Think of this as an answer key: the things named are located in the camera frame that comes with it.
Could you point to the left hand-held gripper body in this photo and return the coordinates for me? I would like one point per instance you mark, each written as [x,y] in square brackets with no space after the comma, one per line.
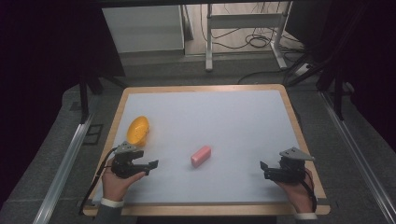
[124,161]

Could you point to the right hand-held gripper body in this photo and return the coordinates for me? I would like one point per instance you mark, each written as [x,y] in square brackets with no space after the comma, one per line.
[291,169]

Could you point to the yellow soap dish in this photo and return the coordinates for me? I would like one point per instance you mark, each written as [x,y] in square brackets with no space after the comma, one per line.
[137,130]

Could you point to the pink soap bar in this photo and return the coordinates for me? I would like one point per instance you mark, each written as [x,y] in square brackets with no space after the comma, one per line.
[200,156]

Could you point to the person's right hand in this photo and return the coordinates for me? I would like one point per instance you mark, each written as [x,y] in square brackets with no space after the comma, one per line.
[297,194]

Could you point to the person's left hand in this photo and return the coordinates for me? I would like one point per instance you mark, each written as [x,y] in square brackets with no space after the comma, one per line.
[114,186]

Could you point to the dark floor plate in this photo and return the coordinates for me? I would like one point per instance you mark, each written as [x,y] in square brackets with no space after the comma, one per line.
[93,134]

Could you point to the wooden framed white board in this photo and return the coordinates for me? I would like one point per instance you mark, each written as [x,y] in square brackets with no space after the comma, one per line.
[211,124]

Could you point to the black metal stand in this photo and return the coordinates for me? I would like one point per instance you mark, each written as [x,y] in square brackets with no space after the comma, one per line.
[84,99]

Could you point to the white power strip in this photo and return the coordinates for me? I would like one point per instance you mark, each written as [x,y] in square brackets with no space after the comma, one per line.
[302,69]

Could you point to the dark curtain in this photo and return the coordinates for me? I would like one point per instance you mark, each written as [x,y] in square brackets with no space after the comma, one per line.
[40,77]
[364,56]

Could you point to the white cabinet panel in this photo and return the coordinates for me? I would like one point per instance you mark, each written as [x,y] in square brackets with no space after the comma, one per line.
[143,28]

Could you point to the aluminium rail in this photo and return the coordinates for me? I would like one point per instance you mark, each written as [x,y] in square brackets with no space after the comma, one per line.
[358,155]
[63,168]

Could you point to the white metal desk frame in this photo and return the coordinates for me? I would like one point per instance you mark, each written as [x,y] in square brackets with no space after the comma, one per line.
[246,21]

